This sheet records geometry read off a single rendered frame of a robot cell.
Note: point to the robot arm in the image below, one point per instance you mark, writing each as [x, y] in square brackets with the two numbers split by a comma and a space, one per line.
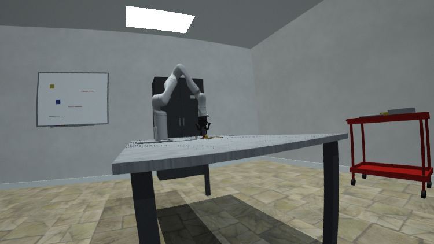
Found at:
[160, 117]

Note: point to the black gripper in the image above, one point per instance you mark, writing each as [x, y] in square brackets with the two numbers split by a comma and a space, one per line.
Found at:
[202, 121]

